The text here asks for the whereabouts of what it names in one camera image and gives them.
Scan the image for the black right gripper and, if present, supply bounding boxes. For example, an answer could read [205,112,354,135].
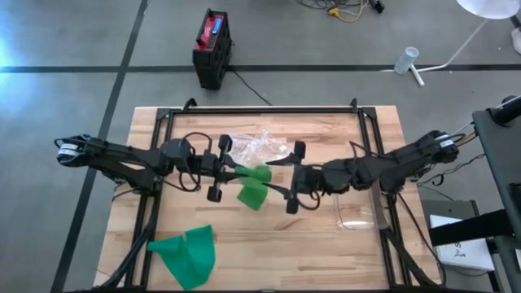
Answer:
[263,141,326,214]

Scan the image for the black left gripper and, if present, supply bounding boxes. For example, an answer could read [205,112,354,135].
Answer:
[194,134,261,203]

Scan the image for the light green elastic bandage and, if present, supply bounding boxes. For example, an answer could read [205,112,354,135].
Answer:
[234,164,273,212]

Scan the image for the dark green bandage piece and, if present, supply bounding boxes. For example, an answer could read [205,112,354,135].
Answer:
[147,224,217,291]

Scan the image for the clear crumpled plastic bag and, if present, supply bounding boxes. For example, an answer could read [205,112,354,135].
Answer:
[225,129,293,168]

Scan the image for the clear plastic container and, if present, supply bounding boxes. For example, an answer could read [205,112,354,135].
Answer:
[332,178,391,232]

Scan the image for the red and black box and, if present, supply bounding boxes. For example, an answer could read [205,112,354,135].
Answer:
[191,8,234,90]

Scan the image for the grey flat box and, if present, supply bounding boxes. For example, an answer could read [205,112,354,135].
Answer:
[418,199,479,245]

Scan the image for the white box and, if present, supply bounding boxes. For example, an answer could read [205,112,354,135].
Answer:
[429,213,496,272]

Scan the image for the grey desk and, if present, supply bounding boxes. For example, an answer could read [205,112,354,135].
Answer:
[471,95,521,293]

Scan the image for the white floor stand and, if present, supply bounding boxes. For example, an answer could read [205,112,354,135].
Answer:
[380,0,521,87]

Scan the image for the black aluminium rig frame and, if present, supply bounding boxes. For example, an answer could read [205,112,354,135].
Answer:
[97,97,444,293]

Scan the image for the yellow floor cable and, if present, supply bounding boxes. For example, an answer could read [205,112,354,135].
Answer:
[327,0,367,24]

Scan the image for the black floor cable bundle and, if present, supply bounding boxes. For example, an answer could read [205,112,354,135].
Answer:
[296,0,367,11]

